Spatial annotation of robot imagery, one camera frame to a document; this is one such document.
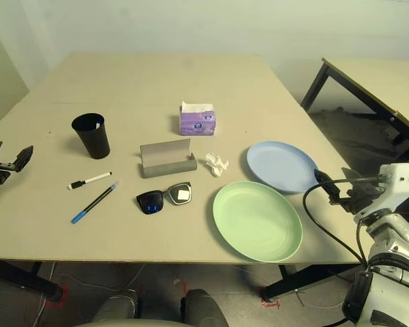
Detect grey glasses case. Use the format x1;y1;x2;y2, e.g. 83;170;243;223
139;138;198;179

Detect black metal table leg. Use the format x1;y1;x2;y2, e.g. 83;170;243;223
264;264;361;300
0;260;64;302

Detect white marker black cap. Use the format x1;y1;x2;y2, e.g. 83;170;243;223
67;172;112;191

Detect black sunglasses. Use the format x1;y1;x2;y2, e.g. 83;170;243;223
136;181;194;215

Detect grey robot right leg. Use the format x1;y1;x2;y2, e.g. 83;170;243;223
180;288;229;327

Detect black plastic cup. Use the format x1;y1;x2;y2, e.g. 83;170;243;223
71;112;111;160

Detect blue and black pen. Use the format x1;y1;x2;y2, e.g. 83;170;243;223
70;181;120;225

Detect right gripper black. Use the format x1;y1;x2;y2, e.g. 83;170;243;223
314;167;384;215

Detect purple tissue box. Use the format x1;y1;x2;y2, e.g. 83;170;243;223
179;100;216;136

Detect white floor cable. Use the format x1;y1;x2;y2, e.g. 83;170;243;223
30;262;147;327

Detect green plate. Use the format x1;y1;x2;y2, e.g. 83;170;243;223
213;181;303;263

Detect beige side table black frame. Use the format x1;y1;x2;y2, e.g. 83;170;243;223
299;57;409;161

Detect grey robot torso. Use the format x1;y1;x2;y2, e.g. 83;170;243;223
71;318;185;327

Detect white tissue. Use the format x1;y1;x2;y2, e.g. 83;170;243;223
205;153;230;177

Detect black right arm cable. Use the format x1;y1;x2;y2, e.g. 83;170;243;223
303;176;379;270

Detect blue plate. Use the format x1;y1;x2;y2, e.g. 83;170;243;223
247;141;320;195

